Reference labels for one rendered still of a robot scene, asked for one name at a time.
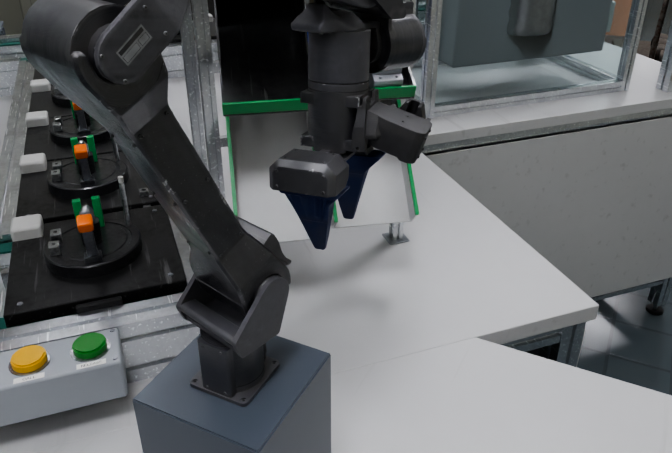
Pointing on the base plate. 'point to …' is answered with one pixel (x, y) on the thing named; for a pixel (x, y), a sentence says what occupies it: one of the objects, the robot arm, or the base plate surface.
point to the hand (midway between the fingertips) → (336, 201)
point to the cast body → (386, 78)
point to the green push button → (89, 345)
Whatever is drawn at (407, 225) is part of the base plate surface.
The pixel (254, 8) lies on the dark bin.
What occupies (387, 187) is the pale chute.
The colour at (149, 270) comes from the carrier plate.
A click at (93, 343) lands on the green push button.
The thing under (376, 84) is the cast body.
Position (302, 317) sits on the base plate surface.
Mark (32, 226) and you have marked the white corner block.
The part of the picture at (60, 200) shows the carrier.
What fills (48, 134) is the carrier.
